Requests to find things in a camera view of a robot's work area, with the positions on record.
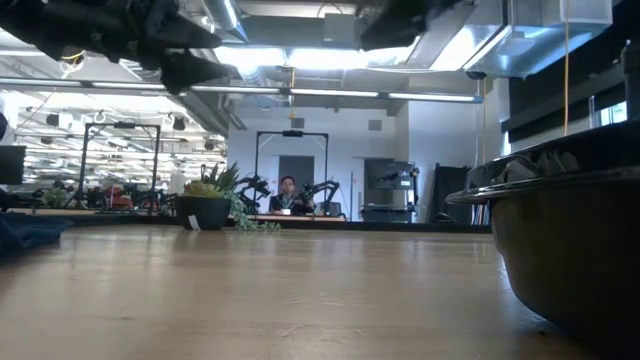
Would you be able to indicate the black background monitor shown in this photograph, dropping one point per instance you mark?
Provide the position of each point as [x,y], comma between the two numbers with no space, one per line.
[11,165]

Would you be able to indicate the black aluminium table frame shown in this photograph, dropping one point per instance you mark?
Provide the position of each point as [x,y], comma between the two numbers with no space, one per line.
[350,226]

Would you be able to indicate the dark blue folded cloth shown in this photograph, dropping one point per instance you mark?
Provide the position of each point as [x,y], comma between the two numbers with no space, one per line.
[25,232]

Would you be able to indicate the dark metal bowl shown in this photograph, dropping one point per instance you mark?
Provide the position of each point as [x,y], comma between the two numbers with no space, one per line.
[575,250]

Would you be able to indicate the background wooden workbench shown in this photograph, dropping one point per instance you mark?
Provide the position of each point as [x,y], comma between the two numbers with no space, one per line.
[310,218]

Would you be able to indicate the black background cabinet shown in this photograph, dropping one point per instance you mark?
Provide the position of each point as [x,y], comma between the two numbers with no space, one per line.
[392,190]

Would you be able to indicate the black background rig frame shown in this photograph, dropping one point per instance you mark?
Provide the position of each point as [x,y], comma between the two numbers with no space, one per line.
[120,125]
[292,133]

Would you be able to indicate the black background panel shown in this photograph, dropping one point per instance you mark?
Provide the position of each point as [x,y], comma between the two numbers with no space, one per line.
[450,192]

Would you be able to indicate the small background potted plant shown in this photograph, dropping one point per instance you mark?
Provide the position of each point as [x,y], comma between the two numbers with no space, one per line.
[55,197]

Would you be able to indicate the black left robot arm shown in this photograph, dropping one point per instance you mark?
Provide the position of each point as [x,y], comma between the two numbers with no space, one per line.
[30,20]

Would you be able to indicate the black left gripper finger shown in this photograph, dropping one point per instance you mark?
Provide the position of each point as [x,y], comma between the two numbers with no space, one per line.
[192,40]
[187,72]

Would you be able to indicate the person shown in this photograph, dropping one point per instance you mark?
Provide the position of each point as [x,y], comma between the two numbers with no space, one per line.
[287,192]

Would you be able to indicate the potted artificial succulent plant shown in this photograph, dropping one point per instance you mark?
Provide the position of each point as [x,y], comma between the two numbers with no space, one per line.
[205,212]

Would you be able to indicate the black background robot arm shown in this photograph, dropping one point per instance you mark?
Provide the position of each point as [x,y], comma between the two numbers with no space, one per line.
[322,190]
[252,185]

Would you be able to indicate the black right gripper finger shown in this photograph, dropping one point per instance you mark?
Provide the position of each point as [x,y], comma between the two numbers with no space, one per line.
[385,27]

